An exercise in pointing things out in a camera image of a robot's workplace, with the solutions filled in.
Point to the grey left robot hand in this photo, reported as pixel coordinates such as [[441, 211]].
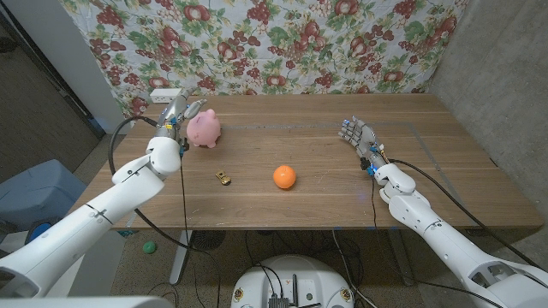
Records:
[[171, 115]]

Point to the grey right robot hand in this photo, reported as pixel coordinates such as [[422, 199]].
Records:
[[365, 139]]

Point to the pink plastic piggy bank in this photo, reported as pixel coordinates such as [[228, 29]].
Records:
[[204, 130]]

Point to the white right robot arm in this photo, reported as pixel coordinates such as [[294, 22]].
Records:
[[428, 218]]

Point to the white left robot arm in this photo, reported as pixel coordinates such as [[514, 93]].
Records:
[[85, 222]]

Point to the gold toy car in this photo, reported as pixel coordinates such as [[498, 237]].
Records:
[[222, 177]]

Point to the white power strip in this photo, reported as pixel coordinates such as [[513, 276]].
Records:
[[164, 95]]

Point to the orange fruit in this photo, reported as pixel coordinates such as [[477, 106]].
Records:
[[284, 177]]

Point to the metal table leg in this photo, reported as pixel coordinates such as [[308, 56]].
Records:
[[180, 261], [402, 261]]

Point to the floral fruit print backdrop cloth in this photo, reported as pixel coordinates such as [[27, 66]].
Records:
[[278, 43]]

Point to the black round fan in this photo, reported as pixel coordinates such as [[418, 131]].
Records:
[[208, 239]]

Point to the green ball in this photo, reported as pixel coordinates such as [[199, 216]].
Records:
[[149, 247]]

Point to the dark brown door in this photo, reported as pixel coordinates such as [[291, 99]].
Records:
[[30, 94]]

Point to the blue grey storage box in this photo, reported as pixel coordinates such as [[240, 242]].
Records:
[[38, 192]]

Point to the white robot torso base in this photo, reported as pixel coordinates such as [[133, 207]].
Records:
[[295, 278]]

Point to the blue black floor item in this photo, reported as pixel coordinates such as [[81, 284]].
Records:
[[39, 230]]

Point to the white robot torso panel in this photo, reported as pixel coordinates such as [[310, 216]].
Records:
[[85, 303]]

